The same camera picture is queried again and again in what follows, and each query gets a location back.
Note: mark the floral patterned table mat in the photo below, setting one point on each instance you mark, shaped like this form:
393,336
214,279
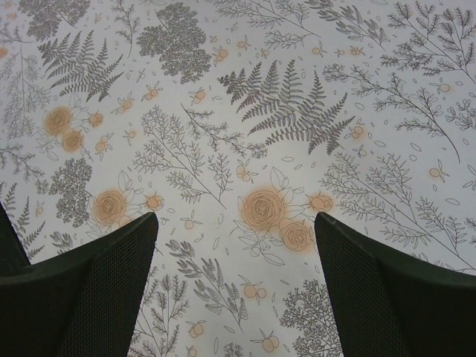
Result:
236,123

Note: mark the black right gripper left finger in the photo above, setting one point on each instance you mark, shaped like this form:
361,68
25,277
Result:
84,302

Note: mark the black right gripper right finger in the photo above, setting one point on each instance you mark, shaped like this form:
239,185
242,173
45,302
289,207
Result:
388,303

